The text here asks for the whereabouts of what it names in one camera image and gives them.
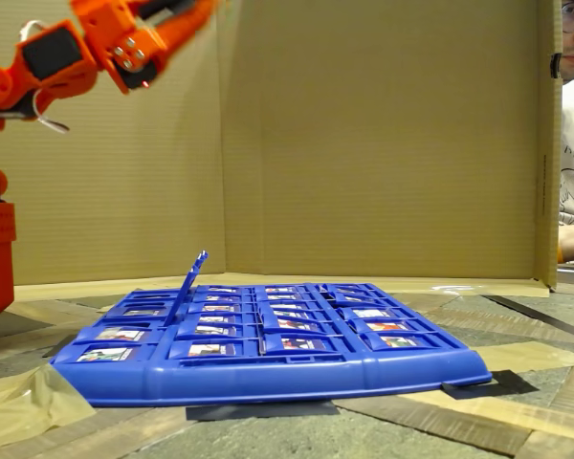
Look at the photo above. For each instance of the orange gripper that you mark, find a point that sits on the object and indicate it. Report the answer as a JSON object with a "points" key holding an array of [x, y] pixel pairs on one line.
{"points": [[130, 58]]}

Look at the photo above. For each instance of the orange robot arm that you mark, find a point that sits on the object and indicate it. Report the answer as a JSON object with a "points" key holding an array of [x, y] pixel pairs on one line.
{"points": [[0, 268]]}

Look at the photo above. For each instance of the red card Leo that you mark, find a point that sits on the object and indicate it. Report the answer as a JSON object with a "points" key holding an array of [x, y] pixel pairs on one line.
{"points": [[185, 291]]}

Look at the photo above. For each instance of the purple Beast game card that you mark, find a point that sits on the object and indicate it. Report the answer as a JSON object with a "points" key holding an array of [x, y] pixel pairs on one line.
{"points": [[223, 289]]}

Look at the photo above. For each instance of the purple Zap game card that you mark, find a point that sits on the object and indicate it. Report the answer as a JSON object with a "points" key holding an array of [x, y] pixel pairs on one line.
{"points": [[220, 297]]}

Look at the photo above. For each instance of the blue flip tile Atlantia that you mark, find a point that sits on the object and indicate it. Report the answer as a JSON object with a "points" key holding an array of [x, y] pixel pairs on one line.
{"points": [[217, 319]]}

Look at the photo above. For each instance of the blue flip tile Sir Stretch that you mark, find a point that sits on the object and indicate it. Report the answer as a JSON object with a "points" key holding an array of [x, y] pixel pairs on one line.
{"points": [[215, 330]]}

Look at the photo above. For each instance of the blue flip tile Whoosh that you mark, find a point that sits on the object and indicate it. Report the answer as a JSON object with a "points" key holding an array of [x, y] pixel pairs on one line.
{"points": [[346, 287]]}

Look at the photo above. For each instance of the blue flip tile Gecko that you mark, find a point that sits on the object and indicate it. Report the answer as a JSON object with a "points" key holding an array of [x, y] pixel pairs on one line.
{"points": [[351, 293]]}

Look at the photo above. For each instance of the blue flip tile faded picture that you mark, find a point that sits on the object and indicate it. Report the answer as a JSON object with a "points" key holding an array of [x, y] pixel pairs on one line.
{"points": [[210, 350]]}

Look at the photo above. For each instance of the blue flip tile Spright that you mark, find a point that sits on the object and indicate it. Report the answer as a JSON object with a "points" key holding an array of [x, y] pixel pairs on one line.
{"points": [[359, 301]]}

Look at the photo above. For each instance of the purple Ultrasonic game card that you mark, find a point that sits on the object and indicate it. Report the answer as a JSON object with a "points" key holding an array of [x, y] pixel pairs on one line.
{"points": [[302, 343]]}

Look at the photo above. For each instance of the blue flip tile Mr Mist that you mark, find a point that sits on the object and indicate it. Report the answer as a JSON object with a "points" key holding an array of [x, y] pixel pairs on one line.
{"points": [[370, 313]]}

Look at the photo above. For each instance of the blue flip tile Rumbler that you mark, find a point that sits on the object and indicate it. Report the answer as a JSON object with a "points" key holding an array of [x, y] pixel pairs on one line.
{"points": [[386, 326]]}

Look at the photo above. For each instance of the blue plastic Guess Who board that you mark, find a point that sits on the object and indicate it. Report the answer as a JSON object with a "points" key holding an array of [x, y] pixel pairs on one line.
{"points": [[268, 380]]}

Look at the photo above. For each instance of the brown packing tape piece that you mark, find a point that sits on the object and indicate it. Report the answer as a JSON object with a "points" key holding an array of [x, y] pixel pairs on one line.
{"points": [[24, 411], [531, 356]]}

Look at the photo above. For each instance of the long black tape strip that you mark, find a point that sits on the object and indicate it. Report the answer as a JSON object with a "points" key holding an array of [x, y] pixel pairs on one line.
{"points": [[545, 319]]}

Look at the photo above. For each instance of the black tape piece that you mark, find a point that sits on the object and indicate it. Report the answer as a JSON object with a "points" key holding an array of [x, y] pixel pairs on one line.
{"points": [[497, 385]]}

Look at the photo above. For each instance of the brown cardboard box wall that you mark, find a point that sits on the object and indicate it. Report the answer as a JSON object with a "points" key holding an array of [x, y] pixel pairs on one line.
{"points": [[363, 143]]}

